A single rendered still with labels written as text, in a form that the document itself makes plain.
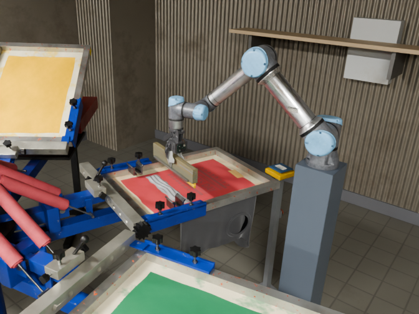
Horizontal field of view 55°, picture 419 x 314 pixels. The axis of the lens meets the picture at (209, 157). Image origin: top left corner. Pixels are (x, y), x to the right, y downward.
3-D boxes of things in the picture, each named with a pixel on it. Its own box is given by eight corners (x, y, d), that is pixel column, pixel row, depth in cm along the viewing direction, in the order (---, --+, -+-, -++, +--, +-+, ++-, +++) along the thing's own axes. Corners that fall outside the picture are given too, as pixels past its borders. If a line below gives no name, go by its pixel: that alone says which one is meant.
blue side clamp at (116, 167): (148, 168, 234) (148, 157, 231) (152, 171, 230) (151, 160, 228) (98, 179, 218) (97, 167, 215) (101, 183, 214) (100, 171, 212)
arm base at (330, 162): (343, 163, 187) (347, 143, 183) (331, 173, 175) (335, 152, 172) (313, 154, 195) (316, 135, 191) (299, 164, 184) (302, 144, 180)
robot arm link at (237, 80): (273, 37, 180) (199, 98, 206) (265, 38, 170) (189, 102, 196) (288, 57, 180) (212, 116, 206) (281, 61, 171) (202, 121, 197)
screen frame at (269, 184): (216, 152, 259) (217, 146, 257) (279, 188, 215) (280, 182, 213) (98, 178, 217) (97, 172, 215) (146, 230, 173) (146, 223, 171)
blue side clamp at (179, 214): (200, 210, 192) (201, 197, 190) (206, 215, 189) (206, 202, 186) (143, 228, 176) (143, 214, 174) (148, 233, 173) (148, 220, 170)
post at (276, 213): (266, 281, 288) (281, 159, 251) (288, 299, 272) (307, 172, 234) (242, 292, 276) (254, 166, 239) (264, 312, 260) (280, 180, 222)
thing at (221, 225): (241, 237, 234) (245, 182, 220) (250, 244, 228) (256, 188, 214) (173, 263, 210) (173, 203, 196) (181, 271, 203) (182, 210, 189)
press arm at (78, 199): (100, 195, 191) (100, 186, 189) (105, 201, 187) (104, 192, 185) (63, 205, 182) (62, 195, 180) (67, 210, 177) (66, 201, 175)
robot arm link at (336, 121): (340, 142, 184) (345, 113, 179) (336, 151, 173) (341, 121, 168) (314, 137, 189) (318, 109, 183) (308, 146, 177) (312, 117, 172)
